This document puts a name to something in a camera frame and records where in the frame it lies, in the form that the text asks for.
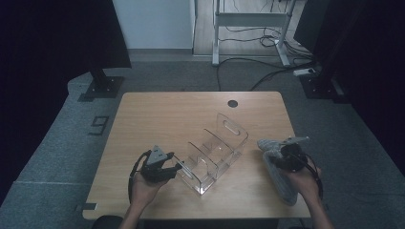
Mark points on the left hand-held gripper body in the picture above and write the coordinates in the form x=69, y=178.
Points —
x=156, y=168

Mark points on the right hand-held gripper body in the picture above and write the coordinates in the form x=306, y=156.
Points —
x=291, y=157

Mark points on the clear acrylic divided organizer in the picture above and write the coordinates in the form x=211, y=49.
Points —
x=213, y=156

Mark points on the person's left hand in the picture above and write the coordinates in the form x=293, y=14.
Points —
x=144, y=191

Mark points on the person's right hand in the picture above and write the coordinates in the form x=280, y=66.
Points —
x=304, y=181

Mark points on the black floor tape mark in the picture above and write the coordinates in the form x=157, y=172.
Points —
x=98, y=125

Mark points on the person's dark clothed leg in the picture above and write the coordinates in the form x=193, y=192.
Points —
x=106, y=223

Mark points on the white power strip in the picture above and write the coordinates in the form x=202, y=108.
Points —
x=304, y=72

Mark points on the black curtain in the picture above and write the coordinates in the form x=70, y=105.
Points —
x=47, y=31
x=366, y=47

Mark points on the black stand with base plate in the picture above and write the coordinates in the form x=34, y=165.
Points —
x=318, y=87
x=103, y=86

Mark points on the white desk frame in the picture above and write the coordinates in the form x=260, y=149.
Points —
x=251, y=19

